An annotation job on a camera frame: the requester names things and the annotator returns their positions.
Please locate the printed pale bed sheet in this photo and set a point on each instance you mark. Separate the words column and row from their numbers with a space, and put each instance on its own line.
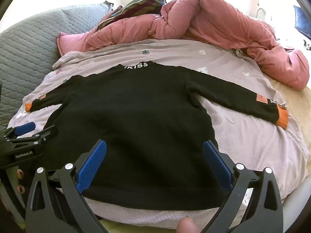
column 243, row 138

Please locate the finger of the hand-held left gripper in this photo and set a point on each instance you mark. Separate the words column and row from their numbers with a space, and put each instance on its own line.
column 24, row 127
column 45, row 133

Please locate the dark monitor screen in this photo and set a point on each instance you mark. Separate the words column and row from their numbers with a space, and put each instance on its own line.
column 302, row 21

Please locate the person's left hand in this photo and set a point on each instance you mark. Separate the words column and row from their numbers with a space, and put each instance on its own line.
column 19, row 174

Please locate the beige mattress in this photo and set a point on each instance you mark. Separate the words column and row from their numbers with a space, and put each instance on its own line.
column 296, row 102

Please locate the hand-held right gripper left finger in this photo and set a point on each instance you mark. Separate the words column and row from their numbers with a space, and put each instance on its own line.
column 91, row 167

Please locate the grey quilted headboard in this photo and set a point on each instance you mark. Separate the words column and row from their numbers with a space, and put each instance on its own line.
column 29, row 48

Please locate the person's right hand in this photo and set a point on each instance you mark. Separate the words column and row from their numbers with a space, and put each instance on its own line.
column 187, row 226

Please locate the striped colourful pillow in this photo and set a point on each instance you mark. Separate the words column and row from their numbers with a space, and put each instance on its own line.
column 136, row 7

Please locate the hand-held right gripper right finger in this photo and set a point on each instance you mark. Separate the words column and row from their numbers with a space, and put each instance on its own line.
column 218, row 167

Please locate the black sweater with orange cuffs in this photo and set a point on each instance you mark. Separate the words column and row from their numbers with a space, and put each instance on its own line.
column 133, row 126

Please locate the pink duvet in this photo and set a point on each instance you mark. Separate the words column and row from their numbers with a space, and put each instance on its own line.
column 218, row 24

